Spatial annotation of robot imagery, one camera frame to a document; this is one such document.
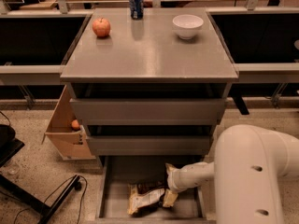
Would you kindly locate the grey drawer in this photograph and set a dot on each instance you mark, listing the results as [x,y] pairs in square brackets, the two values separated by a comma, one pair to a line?
[121,171]
[148,145]
[148,111]

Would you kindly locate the cardboard box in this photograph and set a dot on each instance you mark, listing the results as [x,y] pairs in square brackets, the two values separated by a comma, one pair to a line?
[70,144]

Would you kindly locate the white bowl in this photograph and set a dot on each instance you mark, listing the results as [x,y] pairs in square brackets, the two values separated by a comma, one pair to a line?
[186,26]

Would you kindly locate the brown chip bag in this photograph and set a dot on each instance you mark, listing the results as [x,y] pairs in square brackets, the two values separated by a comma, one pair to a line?
[142,195]

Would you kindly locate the grey drawer cabinet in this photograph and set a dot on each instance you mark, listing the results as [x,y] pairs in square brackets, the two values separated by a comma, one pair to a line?
[146,60]

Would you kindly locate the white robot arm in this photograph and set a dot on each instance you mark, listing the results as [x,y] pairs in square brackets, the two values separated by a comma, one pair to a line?
[247,164]

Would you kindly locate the blue soda can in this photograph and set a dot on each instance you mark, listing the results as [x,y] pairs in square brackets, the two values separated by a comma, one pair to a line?
[136,9]

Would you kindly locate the grey top drawer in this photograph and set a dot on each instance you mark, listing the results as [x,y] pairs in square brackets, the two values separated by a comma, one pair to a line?
[148,111]

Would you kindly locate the grey bottom drawer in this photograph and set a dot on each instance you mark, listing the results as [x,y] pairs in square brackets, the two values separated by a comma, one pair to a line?
[121,171]

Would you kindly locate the grey middle drawer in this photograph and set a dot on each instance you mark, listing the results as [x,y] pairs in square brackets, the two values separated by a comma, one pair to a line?
[148,145]

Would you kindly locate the orange fruit in box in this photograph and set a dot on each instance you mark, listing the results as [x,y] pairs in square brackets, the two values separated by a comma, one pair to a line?
[75,125]

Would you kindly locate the red apple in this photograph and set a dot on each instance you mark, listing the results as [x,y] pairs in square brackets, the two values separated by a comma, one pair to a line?
[101,27]

